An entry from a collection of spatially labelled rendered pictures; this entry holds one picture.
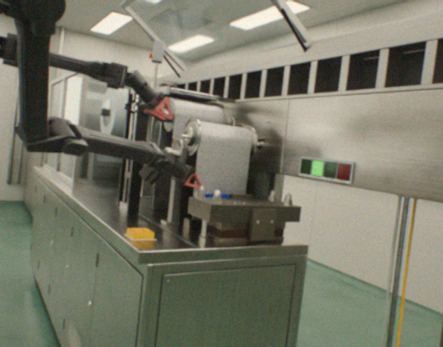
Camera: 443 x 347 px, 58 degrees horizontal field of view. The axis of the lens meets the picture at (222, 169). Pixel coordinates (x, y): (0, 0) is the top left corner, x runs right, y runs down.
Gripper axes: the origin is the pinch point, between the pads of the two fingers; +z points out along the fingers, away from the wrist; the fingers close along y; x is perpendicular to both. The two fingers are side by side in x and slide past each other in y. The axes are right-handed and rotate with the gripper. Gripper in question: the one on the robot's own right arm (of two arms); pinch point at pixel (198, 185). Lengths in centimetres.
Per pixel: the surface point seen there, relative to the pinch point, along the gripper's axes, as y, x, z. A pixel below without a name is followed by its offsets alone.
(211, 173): 0.3, 6.7, 1.4
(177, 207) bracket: -7.8, -10.7, 1.4
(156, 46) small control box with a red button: -58, 53, -31
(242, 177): 0.3, 13.4, 14.3
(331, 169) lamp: 36.4, 25.7, 19.9
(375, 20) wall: -148, 272, 147
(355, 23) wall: -174, 274, 146
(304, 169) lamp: 23.4, 24.3, 20.7
